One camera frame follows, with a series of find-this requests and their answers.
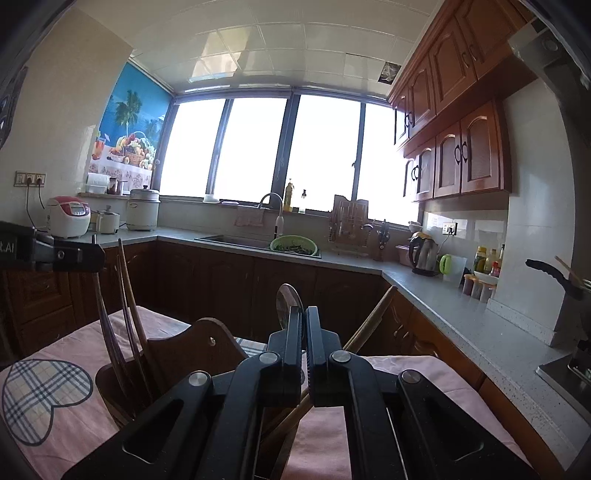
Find clear jug with green lid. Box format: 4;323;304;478
438;253;467;282

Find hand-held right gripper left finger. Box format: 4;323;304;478
62;305;306;480

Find steel gas stove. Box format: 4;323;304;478
536;339;591;411

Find wall power socket strip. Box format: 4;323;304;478
14;171;48;188

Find white paper towel roll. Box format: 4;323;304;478
85;172;110;195

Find steel kitchen sink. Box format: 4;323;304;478
194;234;324;259

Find white and red rice cooker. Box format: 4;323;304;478
46;196;92;239

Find wooden wall cabinets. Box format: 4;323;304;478
388;0;539;204

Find large white electric pot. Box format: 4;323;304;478
126;185;161;232

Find dark knife block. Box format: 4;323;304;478
373;219;391;261

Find wooden cooking stick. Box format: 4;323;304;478
554;256;585;284

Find green colander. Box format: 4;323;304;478
269;234;319;257

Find steel electric kettle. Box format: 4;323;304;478
409;232;439;277

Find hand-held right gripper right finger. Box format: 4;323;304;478
305;307;541;480

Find group of condiment bottles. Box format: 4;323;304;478
473;244;506;278

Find long wooden chopstick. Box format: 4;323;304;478
263;285;399;444

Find wooden utensil holder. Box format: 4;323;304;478
95;318;315;462

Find chrome kitchen faucet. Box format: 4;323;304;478
257;192;284;241

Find small white electric cooker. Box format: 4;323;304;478
96;205;122;234

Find spice jar set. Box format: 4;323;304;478
462;272;497;303

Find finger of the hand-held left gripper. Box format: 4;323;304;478
34;231;106;273

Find steel spoon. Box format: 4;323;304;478
276;283;305;330

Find beach and fruit wall poster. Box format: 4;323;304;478
88;62;174;188

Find wooden dish rack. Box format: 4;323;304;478
329;194;372;257

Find pink tablecloth with plaid hearts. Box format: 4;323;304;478
0;307;532;480

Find black pan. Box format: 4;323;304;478
525;258;591;301

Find large kitchen window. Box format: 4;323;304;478
157;88;421;217

